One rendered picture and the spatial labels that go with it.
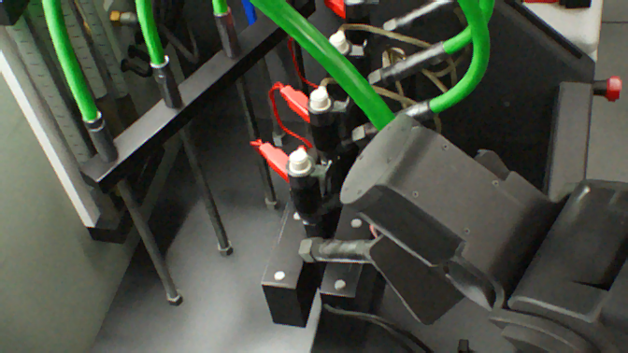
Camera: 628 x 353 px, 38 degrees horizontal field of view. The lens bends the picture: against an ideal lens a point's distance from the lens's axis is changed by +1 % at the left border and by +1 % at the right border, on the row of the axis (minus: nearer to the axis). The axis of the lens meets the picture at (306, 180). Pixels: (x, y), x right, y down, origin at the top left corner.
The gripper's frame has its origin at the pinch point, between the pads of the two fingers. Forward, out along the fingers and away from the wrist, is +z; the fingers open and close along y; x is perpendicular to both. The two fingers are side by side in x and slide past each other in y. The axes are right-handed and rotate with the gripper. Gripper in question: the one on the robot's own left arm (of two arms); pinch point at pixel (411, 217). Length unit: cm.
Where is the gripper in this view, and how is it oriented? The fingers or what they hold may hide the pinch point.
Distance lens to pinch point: 66.3
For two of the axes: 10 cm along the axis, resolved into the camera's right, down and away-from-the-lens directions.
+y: -7.7, 6.3, -0.9
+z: -2.1, -1.1, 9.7
